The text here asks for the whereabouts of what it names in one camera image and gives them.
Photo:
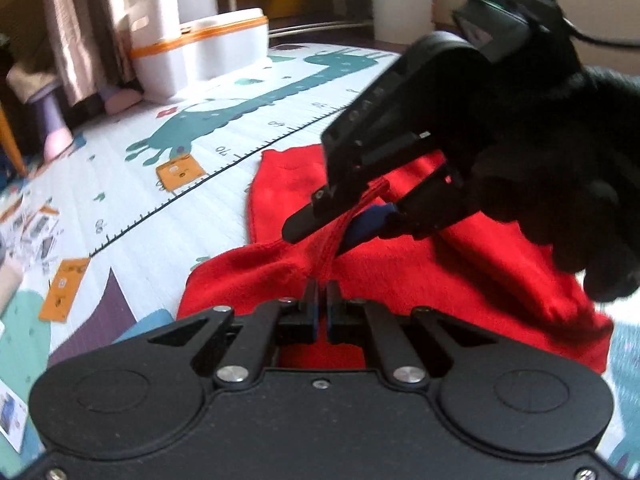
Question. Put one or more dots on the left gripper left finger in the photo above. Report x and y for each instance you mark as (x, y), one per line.
(237, 353)

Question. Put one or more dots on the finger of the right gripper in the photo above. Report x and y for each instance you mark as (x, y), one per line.
(330, 203)
(436, 203)

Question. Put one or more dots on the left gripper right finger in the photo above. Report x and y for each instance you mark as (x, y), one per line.
(397, 346)

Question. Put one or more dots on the red knit garment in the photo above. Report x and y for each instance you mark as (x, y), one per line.
(481, 271)

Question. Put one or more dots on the white storage box orange zipper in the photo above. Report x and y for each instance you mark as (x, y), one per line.
(171, 58)

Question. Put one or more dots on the black gloved right hand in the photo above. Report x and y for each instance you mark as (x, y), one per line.
(559, 157)

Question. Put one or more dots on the colourful cartoon play mat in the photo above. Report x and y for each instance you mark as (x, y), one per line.
(96, 362)

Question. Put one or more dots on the beige curtain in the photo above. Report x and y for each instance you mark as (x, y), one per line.
(90, 41)

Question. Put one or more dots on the yellow wooden chair leg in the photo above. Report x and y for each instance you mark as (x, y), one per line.
(9, 145)

